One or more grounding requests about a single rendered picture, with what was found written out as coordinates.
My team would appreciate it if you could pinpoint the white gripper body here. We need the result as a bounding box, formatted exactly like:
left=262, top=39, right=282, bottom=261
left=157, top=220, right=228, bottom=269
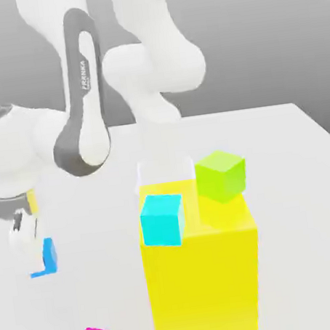
left=7, top=217, right=49, bottom=277

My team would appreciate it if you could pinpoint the small blue cube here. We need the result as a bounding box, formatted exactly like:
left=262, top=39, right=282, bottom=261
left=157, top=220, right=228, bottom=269
left=25, top=236, right=60, bottom=279

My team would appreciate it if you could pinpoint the small cyan cube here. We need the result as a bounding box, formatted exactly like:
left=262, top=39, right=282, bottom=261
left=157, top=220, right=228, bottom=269
left=136, top=190, right=190, bottom=251

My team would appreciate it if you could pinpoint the small lime green cube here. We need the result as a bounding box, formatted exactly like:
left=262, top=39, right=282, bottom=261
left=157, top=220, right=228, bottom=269
left=192, top=146, right=251, bottom=207

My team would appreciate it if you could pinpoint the large yellow box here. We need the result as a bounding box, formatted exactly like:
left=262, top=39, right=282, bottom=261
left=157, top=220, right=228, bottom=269
left=131, top=170, right=272, bottom=330

